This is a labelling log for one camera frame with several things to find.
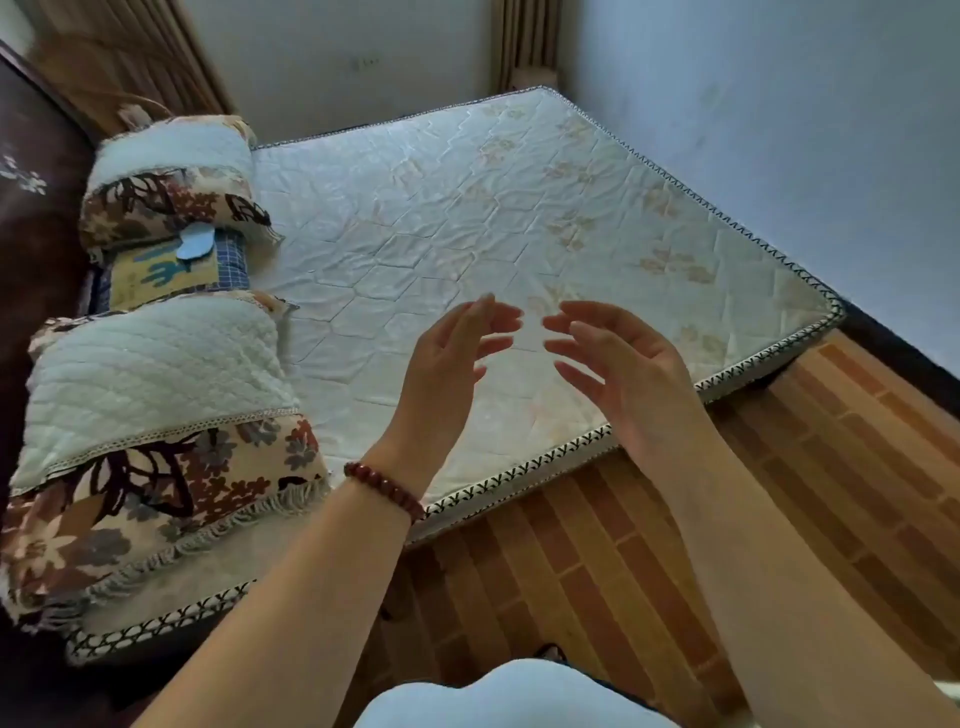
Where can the person's white shirt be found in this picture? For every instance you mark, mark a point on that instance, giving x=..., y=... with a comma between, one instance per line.
x=517, y=701

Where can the dark wooden bed frame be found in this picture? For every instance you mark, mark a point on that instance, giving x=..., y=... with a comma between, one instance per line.
x=45, y=690

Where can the group of shiny headboard stickers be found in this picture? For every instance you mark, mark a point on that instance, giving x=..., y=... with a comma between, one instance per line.
x=22, y=176

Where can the white quilted mattress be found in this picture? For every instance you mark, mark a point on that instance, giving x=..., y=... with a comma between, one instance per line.
x=450, y=210

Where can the floral pillow with white towel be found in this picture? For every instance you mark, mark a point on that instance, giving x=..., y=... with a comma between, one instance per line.
x=150, y=375
x=172, y=157

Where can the person's left forearm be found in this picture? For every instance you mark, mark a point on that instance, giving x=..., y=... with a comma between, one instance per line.
x=300, y=615

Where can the blue checked cactus cushion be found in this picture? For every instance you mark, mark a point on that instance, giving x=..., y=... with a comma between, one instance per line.
x=150, y=274

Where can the beige curtain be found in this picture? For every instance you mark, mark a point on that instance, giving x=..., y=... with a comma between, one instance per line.
x=187, y=52
x=525, y=45

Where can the dark wooden headboard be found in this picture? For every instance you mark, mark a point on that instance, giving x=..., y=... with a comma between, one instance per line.
x=37, y=247

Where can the person's right hand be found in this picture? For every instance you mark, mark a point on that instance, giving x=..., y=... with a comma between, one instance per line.
x=645, y=390

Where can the person's right forearm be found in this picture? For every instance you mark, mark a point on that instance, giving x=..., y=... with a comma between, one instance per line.
x=772, y=600

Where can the person's left hand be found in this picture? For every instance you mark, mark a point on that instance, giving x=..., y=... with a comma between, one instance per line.
x=435, y=390

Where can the light blue eye mask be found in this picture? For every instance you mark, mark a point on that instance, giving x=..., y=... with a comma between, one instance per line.
x=196, y=241

